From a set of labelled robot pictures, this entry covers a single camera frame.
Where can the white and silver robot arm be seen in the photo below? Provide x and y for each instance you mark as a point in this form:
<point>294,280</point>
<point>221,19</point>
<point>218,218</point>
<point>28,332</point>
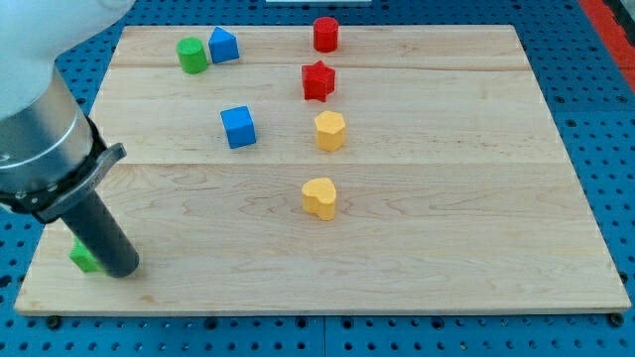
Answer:
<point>52,155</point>

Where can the wooden board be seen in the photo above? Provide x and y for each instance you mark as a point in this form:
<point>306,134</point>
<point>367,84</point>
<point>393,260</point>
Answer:
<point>455,192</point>

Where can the blue cube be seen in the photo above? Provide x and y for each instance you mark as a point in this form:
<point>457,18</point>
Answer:
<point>238,126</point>

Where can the yellow heart block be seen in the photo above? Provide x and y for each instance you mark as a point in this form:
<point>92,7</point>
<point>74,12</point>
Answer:
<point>319,197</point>

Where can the yellow hexagon block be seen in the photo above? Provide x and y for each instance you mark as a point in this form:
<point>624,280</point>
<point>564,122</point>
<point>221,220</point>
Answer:
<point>331,131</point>

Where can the red star block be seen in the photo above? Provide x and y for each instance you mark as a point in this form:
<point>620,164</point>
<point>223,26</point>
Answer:
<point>318,81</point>

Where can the red cylinder block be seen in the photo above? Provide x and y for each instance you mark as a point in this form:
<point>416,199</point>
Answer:
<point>325,34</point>

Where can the blue triangular prism block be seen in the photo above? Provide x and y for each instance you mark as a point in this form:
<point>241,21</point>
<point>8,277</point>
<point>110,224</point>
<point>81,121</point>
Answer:
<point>223,46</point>

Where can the green cylinder block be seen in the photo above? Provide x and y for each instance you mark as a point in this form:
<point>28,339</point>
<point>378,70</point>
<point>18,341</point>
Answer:
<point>191,55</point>

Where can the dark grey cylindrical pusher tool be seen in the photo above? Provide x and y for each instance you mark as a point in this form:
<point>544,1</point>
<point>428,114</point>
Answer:
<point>94,226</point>

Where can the red strip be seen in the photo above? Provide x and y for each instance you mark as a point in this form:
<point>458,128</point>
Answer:
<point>604,18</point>

